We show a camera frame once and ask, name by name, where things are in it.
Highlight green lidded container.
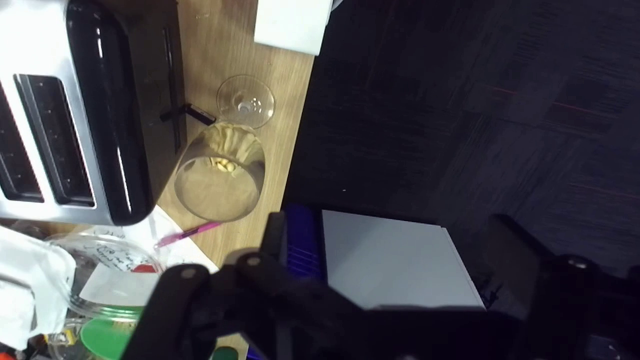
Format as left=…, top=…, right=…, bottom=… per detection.
left=78, top=306, right=147, bottom=360

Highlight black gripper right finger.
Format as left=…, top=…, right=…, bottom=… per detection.
left=399, top=214, right=640, bottom=360

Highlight silver four-slot toaster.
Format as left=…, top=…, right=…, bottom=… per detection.
left=0, top=0, right=217, bottom=228

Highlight nut pieces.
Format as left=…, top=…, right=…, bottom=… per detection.
left=208, top=156, right=242, bottom=175

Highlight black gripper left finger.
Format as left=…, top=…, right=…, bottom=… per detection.
left=123, top=210, right=403, bottom=360

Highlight white rectangular box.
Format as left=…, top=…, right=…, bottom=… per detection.
left=253, top=0, right=335, bottom=58

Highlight clear wine glass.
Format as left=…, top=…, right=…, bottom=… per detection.
left=175, top=74, right=279, bottom=224

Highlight pink pen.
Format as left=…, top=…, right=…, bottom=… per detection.
left=155, top=219, right=227, bottom=249

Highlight white paper sheet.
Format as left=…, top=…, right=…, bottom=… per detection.
left=126, top=206, right=218, bottom=271

